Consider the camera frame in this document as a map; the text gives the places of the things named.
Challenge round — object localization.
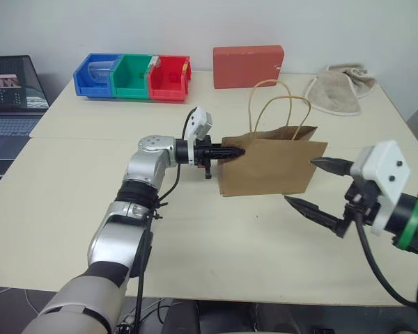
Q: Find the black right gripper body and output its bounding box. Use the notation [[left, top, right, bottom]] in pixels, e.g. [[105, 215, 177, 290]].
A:
[[335, 177, 385, 239]]

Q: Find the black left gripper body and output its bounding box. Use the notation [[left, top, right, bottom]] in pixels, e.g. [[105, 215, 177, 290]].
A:
[[194, 136, 217, 180]]

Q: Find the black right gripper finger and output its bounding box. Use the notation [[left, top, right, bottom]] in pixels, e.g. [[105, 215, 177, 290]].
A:
[[309, 157, 353, 178], [284, 195, 346, 237]]

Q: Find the brown paper bag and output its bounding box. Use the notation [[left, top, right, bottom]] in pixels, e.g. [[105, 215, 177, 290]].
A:
[[217, 79, 329, 199]]

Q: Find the beige folded towel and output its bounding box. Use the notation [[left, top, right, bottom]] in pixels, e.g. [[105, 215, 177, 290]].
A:
[[302, 63, 378, 118]]

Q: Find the red plastic storage bin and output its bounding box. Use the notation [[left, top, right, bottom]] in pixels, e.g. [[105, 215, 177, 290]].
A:
[[147, 54, 193, 104]]

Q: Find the red rectangular box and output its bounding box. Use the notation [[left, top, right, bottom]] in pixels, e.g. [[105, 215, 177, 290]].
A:
[[212, 45, 286, 90]]

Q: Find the green plastic storage bin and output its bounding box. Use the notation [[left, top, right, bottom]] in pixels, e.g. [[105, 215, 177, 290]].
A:
[[109, 54, 154, 101]]

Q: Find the blue plastic storage bin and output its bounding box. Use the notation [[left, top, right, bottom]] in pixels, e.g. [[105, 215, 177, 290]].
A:
[[72, 52, 124, 100]]

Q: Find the clear plastic cup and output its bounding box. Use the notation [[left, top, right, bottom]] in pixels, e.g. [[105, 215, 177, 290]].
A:
[[86, 60, 118, 86]]

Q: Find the dark open laptop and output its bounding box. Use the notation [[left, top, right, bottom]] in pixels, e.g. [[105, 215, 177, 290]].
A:
[[0, 54, 51, 160]]

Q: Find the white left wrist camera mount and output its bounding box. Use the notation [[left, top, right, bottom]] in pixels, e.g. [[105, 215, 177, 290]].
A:
[[187, 106, 216, 141]]

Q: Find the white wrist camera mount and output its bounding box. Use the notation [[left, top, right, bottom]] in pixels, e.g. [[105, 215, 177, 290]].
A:
[[349, 139, 412, 237], [187, 106, 216, 141]]

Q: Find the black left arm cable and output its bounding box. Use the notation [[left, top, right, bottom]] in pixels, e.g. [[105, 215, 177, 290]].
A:
[[134, 108, 198, 334]]

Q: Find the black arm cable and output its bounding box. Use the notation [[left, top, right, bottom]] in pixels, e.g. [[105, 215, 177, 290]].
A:
[[134, 108, 198, 334], [354, 214, 418, 334]]

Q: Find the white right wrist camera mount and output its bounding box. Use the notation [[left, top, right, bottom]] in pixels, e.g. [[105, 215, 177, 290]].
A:
[[349, 139, 412, 237]]

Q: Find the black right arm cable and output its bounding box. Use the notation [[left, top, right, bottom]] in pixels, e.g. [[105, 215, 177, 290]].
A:
[[354, 214, 418, 334]]

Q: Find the thin white floor cable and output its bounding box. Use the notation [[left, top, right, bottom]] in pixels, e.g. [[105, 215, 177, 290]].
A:
[[138, 298, 173, 324]]

